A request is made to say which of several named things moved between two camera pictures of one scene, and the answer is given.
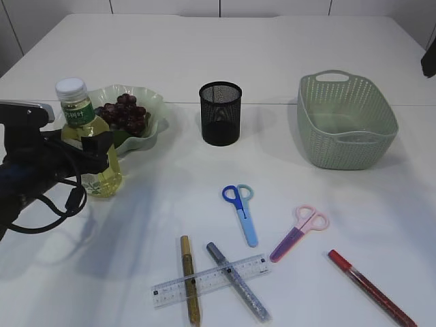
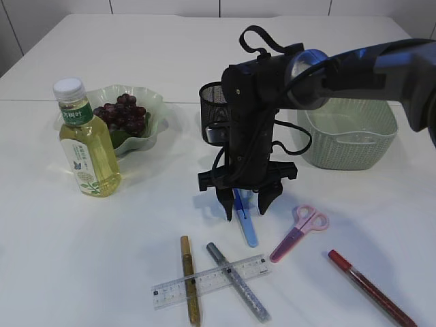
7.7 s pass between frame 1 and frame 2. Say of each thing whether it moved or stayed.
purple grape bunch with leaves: stayed
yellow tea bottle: stayed
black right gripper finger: moved
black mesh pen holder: stayed
